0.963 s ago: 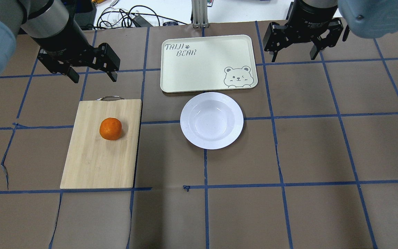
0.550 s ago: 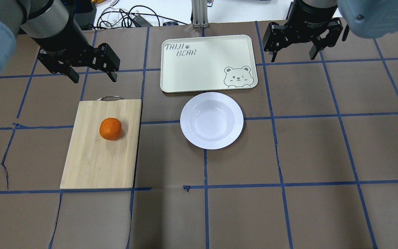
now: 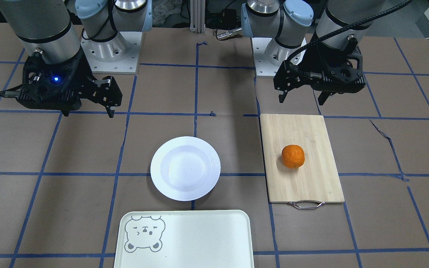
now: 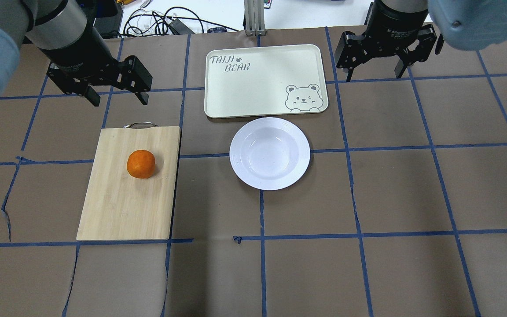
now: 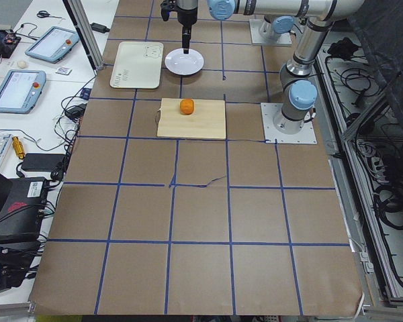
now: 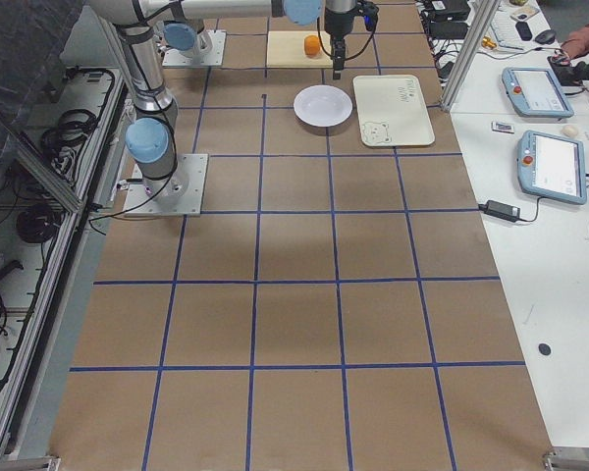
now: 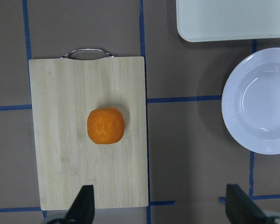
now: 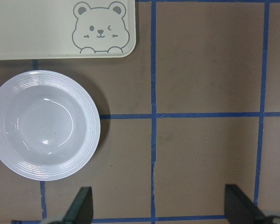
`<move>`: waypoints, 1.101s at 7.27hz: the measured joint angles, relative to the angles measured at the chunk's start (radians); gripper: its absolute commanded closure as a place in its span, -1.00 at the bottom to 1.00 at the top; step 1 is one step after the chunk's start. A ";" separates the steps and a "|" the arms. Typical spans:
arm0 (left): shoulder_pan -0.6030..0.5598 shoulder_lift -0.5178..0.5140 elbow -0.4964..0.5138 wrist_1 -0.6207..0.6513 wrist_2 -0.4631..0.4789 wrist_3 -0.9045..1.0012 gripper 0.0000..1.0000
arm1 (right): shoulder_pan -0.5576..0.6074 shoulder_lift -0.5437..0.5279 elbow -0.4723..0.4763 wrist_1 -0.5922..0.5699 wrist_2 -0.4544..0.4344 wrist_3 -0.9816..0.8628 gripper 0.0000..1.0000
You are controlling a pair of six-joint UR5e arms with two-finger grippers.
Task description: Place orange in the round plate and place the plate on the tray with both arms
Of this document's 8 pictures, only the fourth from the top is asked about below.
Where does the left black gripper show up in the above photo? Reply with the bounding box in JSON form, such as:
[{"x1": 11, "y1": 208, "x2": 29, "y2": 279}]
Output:
[{"x1": 42, "y1": 27, "x2": 153, "y2": 107}]

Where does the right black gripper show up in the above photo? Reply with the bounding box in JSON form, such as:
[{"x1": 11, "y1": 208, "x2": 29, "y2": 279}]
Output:
[{"x1": 335, "y1": 0, "x2": 438, "y2": 82}]

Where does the orange fruit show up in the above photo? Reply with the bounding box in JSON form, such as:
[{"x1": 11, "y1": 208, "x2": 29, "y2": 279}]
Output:
[{"x1": 126, "y1": 150, "x2": 156, "y2": 179}]

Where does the white round plate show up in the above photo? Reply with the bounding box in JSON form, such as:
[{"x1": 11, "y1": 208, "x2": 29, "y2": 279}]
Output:
[{"x1": 229, "y1": 117, "x2": 311, "y2": 191}]

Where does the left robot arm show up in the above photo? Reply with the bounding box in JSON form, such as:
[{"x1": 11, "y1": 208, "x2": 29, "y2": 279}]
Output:
[{"x1": 0, "y1": 0, "x2": 153, "y2": 107}]

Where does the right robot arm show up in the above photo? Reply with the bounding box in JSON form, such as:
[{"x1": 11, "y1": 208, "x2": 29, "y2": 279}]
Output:
[{"x1": 334, "y1": 0, "x2": 507, "y2": 81}]

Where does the cream bear tray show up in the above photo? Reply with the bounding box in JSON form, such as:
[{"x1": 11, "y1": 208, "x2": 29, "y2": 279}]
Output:
[{"x1": 204, "y1": 44, "x2": 329, "y2": 119}]

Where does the black power adapter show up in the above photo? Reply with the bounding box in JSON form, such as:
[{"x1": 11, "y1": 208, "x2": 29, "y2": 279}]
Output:
[{"x1": 168, "y1": 19, "x2": 195, "y2": 35}]

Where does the wooden cutting board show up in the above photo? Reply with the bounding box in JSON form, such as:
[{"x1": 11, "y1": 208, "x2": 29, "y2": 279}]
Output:
[{"x1": 76, "y1": 126, "x2": 181, "y2": 241}]

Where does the black cable bundle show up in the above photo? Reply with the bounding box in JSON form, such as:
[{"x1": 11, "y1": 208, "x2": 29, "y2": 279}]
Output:
[{"x1": 124, "y1": 6, "x2": 206, "y2": 37}]

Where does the aluminium frame post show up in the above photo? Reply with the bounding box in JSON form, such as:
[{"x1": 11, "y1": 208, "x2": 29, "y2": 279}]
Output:
[{"x1": 244, "y1": 0, "x2": 266, "y2": 37}]

